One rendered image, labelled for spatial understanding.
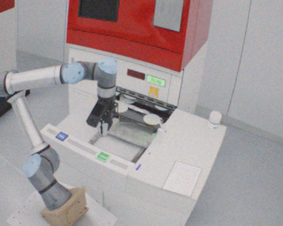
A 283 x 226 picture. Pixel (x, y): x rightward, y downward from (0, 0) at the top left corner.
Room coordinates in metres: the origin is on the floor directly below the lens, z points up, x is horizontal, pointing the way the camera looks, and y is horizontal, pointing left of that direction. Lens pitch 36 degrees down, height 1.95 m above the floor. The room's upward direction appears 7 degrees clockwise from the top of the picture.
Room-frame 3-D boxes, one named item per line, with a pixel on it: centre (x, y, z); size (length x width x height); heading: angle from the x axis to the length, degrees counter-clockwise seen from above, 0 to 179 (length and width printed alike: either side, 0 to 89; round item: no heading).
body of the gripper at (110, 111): (1.01, 0.15, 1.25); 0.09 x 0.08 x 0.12; 159
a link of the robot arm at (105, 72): (1.01, 0.15, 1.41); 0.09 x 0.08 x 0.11; 88
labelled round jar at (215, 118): (1.32, -0.42, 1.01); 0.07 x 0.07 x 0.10
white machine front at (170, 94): (1.63, 0.18, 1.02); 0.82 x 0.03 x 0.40; 69
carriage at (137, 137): (1.31, 0.08, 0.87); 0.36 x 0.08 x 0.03; 69
